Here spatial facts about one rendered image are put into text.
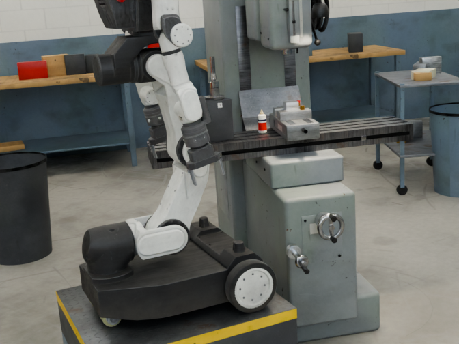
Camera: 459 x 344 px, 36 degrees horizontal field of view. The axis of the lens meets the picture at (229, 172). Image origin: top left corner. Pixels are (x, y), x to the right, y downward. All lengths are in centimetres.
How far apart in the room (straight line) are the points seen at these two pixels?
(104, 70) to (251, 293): 99
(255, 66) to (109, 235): 138
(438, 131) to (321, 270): 243
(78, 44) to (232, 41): 390
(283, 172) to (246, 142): 22
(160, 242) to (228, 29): 133
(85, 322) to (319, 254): 103
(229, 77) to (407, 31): 474
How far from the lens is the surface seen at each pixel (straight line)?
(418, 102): 829
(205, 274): 263
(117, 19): 248
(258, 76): 362
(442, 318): 356
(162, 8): 234
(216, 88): 319
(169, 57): 236
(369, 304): 333
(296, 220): 298
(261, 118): 330
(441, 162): 535
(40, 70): 678
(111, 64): 252
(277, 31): 315
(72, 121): 741
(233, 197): 372
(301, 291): 310
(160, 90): 269
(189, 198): 270
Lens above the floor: 160
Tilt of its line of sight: 15 degrees down
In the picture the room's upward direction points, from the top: 4 degrees counter-clockwise
